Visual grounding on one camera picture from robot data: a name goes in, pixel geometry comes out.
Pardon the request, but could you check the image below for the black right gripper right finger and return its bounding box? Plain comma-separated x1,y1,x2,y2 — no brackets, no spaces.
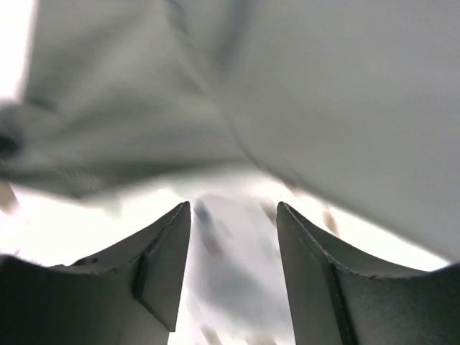
277,203,459,345

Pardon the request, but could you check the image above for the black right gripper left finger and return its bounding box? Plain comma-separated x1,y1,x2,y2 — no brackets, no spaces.
1,202,190,345

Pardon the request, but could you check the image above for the grey t shirt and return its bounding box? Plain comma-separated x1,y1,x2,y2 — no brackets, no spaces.
1,1,459,261

